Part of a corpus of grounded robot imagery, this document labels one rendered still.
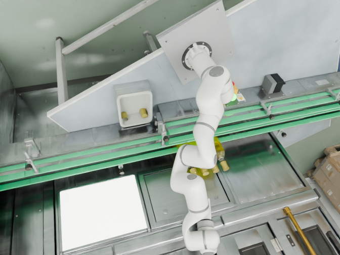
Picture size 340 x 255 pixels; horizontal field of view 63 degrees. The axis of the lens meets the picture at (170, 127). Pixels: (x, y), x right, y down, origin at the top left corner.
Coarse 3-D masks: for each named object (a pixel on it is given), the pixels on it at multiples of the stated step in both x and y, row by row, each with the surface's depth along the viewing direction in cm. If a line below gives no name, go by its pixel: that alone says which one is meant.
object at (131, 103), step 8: (120, 96) 130; (128, 96) 131; (136, 96) 142; (144, 96) 144; (120, 104) 143; (128, 104) 144; (136, 104) 146; (144, 104) 148; (120, 112) 137; (128, 112) 149; (136, 112) 151; (120, 120) 141; (128, 120) 148; (136, 120) 148; (144, 120) 148
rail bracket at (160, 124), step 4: (160, 124) 143; (164, 124) 136; (160, 128) 142; (164, 128) 137; (160, 132) 141; (164, 132) 139; (164, 136) 138; (164, 140) 136; (168, 140) 137; (164, 144) 148
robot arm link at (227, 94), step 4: (208, 68) 119; (204, 72) 119; (228, 84) 108; (232, 84) 112; (224, 88) 108; (228, 88) 109; (232, 88) 112; (224, 92) 110; (228, 92) 111; (232, 92) 113; (224, 96) 112; (228, 96) 112; (232, 96) 114; (224, 100) 114; (228, 100) 114
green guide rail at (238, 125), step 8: (320, 104) 172; (328, 104) 172; (336, 104) 172; (280, 112) 166; (288, 112) 166; (296, 112) 166; (304, 112) 166; (312, 112) 166; (248, 120) 160; (256, 120) 160; (264, 120) 160; (272, 120) 161; (224, 128) 155; (232, 128) 156; (240, 128) 156; (168, 136) 150; (176, 136) 151; (184, 136) 150; (192, 136) 151
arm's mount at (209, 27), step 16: (192, 16) 118; (208, 16) 119; (224, 16) 122; (176, 32) 120; (192, 32) 122; (208, 32) 125; (224, 32) 128; (176, 48) 125; (208, 48) 131; (224, 48) 135; (176, 64) 132
